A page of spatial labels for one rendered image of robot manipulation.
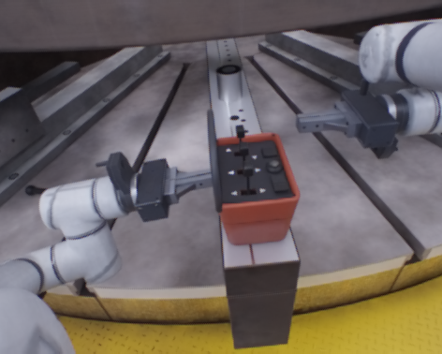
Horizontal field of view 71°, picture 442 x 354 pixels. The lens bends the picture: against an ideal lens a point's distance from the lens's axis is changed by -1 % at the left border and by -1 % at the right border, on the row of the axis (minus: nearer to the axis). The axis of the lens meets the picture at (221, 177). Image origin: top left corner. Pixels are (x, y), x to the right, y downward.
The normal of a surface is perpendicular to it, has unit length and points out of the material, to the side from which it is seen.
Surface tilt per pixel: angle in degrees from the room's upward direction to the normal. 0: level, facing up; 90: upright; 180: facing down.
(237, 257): 0
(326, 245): 0
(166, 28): 90
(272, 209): 97
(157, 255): 0
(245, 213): 97
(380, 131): 90
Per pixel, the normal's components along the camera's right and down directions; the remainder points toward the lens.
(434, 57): -1.00, 0.01
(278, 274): 0.06, 0.65
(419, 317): -0.08, -0.75
